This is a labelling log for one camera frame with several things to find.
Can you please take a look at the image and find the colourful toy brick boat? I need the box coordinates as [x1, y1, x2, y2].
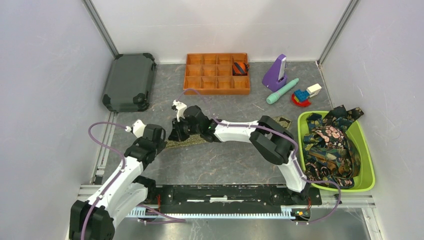
[291, 83, 322, 108]

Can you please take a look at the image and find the mint green cylinder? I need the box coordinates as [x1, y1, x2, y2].
[266, 78, 300, 105]

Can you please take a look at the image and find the navy orange floral tie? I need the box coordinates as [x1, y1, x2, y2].
[303, 113, 361, 189]

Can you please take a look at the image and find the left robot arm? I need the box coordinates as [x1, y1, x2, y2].
[68, 119, 167, 240]

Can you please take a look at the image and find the purple metronome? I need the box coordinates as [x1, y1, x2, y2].
[262, 54, 288, 92]

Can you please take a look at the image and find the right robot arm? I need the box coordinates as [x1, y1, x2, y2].
[168, 101, 310, 204]

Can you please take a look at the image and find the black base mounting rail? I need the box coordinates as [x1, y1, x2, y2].
[141, 184, 323, 215]

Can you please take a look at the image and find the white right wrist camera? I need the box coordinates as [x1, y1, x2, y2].
[171, 100, 188, 122]

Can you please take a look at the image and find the green gold vine tie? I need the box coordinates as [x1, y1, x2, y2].
[165, 116, 292, 149]

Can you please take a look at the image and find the lime green plastic bin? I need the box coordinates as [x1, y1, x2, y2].
[297, 110, 376, 193]

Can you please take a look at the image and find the black pink rose tie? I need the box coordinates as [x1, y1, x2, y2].
[311, 125, 348, 150]

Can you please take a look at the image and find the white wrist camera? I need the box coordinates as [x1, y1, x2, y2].
[125, 119, 147, 138]
[171, 100, 188, 122]

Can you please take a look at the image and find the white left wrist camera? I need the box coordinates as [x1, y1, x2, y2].
[125, 119, 147, 138]

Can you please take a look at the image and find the dark green hard case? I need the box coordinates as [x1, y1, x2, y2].
[101, 52, 157, 113]

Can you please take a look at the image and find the black gold leaf tie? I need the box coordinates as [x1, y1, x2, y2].
[322, 105, 364, 131]

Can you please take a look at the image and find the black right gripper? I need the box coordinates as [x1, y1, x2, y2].
[168, 115, 202, 143]

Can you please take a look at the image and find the rolled orange striped tie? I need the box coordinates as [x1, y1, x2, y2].
[232, 62, 250, 76]

